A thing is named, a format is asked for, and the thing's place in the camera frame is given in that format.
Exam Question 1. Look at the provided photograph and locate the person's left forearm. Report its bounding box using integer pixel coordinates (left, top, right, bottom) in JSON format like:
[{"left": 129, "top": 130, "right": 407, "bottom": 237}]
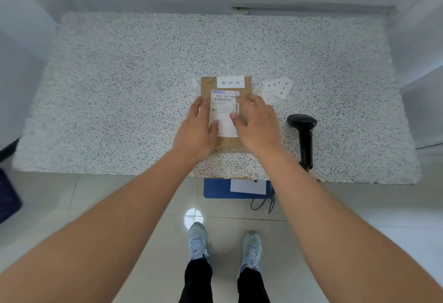
[{"left": 0, "top": 149, "right": 210, "bottom": 303}]

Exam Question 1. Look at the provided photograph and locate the person's left hand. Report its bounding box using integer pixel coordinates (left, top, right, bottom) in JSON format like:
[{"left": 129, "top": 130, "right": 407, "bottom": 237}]
[{"left": 172, "top": 96, "right": 220, "bottom": 164}]

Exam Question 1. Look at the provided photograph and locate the person's left black trouser leg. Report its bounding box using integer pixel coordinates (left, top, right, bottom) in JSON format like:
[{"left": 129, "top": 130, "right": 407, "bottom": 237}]
[{"left": 178, "top": 258, "right": 214, "bottom": 303}]

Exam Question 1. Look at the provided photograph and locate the person's right black trouser leg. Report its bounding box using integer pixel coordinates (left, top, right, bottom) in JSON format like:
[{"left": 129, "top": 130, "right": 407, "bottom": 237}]
[{"left": 237, "top": 267, "right": 271, "bottom": 303}]

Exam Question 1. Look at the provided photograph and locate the dark blue plastic crate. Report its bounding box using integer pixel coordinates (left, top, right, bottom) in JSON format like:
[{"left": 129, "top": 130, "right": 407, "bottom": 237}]
[{"left": 0, "top": 168, "right": 23, "bottom": 225}]

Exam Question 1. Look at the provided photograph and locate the black barcode scanner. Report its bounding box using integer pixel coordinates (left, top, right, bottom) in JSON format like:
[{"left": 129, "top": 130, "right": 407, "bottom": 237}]
[{"left": 287, "top": 114, "right": 318, "bottom": 172}]

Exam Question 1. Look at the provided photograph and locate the person's light blue sneaker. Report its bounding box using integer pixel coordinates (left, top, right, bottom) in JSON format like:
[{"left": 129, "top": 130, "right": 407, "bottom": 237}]
[
  {"left": 238, "top": 232, "right": 262, "bottom": 276},
  {"left": 188, "top": 222, "right": 210, "bottom": 262}
]

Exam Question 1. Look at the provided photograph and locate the white rectangular text sticker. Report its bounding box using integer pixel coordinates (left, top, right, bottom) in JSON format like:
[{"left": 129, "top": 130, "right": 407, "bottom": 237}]
[{"left": 217, "top": 76, "right": 245, "bottom": 88}]

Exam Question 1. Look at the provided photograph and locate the person's black trouser leg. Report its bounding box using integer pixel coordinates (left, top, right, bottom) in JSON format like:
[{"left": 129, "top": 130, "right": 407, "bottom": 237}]
[
  {"left": 178, "top": 258, "right": 214, "bottom": 303},
  {"left": 237, "top": 267, "right": 271, "bottom": 303}
]

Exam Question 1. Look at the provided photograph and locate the person's right hand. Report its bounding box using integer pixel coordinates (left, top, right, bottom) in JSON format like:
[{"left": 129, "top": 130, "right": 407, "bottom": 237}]
[{"left": 230, "top": 93, "right": 285, "bottom": 157}]

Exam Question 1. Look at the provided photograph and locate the black cable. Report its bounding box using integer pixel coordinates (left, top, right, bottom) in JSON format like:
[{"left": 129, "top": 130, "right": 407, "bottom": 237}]
[{"left": 251, "top": 181, "right": 277, "bottom": 214}]

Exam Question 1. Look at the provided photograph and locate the person's right forearm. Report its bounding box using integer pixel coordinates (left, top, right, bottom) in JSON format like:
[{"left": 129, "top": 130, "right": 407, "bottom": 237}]
[{"left": 256, "top": 146, "right": 443, "bottom": 303}]

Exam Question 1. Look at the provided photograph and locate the white shipping label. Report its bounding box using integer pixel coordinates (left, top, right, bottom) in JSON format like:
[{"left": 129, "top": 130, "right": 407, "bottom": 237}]
[{"left": 209, "top": 89, "right": 241, "bottom": 138}]

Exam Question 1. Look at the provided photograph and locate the person's left light blue sneaker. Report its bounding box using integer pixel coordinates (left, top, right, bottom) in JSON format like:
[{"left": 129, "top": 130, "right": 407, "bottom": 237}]
[{"left": 188, "top": 222, "right": 210, "bottom": 262}]

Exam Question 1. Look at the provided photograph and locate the brown cardboard parcel box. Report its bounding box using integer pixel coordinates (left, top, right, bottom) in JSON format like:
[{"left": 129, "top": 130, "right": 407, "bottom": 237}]
[{"left": 199, "top": 76, "right": 257, "bottom": 154}]

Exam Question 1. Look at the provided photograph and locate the blue plastic bin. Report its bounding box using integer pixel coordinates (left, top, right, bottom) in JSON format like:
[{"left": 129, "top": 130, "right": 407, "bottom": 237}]
[{"left": 203, "top": 178, "right": 272, "bottom": 200}]

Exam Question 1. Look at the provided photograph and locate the person's right light blue sneaker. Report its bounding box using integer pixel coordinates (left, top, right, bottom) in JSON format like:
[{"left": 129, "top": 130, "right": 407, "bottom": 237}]
[{"left": 238, "top": 232, "right": 262, "bottom": 276}]

